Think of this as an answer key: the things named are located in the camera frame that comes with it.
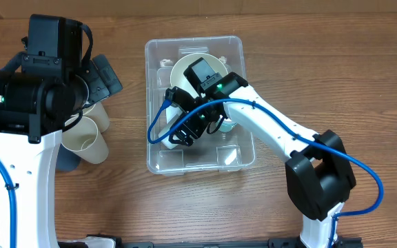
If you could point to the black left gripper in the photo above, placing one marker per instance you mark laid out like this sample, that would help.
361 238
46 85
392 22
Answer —
102 88

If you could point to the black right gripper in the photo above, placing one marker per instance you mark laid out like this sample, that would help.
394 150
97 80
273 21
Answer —
192 132

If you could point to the tall beige cup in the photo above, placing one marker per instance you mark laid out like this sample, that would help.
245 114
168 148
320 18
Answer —
86 141
99 115

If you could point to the small light blue cup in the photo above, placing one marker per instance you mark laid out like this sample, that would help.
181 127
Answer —
226 124

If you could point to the tall dark blue cup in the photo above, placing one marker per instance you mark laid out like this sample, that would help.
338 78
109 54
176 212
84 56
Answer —
67 161

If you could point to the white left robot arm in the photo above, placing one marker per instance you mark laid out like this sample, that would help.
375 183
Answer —
46 103

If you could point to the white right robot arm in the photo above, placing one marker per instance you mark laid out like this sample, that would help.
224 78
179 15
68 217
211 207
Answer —
319 177

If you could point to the clear plastic storage bin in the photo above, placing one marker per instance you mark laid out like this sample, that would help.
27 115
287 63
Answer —
222 151

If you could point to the beige bowl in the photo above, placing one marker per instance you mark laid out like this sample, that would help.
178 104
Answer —
181 72

